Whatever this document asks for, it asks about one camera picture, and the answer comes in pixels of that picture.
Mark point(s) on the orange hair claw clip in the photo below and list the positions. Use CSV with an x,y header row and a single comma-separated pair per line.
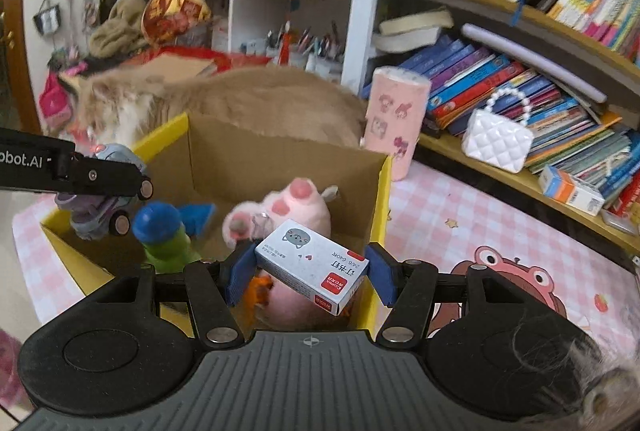
x,y
260,288

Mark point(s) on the pen cup with pens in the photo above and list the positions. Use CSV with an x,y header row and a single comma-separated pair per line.
x,y
300,58

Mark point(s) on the pink bag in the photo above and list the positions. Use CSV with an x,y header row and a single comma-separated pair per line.
x,y
55,103

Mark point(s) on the pink cartoon cylinder container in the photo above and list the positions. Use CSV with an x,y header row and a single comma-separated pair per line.
x,y
395,121

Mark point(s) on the grey furry sleeve cuff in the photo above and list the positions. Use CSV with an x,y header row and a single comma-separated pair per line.
x,y
615,391

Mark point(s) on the pink plush pig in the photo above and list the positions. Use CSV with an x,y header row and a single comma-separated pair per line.
x,y
300,206

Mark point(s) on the wooden bookshelf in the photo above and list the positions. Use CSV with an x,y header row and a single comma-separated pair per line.
x,y
365,11

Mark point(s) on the small hanging bag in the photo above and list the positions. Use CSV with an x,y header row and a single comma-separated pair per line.
x,y
47,16

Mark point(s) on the white cubby shelf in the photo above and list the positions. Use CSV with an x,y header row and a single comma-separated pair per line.
x,y
255,6

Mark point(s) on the row of blue children's books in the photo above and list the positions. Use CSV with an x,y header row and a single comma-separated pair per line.
x,y
500,81

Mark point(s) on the blue plastic pack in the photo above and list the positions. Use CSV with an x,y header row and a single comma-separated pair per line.
x,y
197,216

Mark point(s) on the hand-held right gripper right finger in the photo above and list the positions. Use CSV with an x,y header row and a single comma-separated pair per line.
x,y
382,273

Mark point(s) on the blue orange white carton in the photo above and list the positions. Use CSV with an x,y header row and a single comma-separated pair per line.
x,y
570,191

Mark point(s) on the yellow cardboard box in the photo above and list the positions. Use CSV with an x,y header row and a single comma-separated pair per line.
x,y
250,166

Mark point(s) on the thick pale book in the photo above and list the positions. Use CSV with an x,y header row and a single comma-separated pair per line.
x,y
407,42
415,22

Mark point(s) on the pink checked desk mat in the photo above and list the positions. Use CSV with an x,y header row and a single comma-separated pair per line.
x,y
450,211

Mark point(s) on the pale lavender long case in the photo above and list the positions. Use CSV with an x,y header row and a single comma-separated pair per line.
x,y
540,61

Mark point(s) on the olive green cloth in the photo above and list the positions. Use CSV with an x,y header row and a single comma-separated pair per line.
x,y
120,31

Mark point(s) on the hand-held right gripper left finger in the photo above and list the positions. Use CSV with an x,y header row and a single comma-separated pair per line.
x,y
240,271

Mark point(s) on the green toy with blue cap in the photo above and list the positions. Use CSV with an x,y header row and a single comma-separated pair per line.
x,y
155,221

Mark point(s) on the purple grey toy car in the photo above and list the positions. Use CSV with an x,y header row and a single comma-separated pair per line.
x,y
90,216

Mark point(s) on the grey flat case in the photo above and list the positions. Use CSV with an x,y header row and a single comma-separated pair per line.
x,y
620,222

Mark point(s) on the white staple box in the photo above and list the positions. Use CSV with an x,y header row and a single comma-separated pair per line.
x,y
310,261

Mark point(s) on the tan cat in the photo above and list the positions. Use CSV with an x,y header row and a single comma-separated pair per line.
x,y
225,101

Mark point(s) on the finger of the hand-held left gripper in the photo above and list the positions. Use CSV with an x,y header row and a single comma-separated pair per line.
x,y
100,176

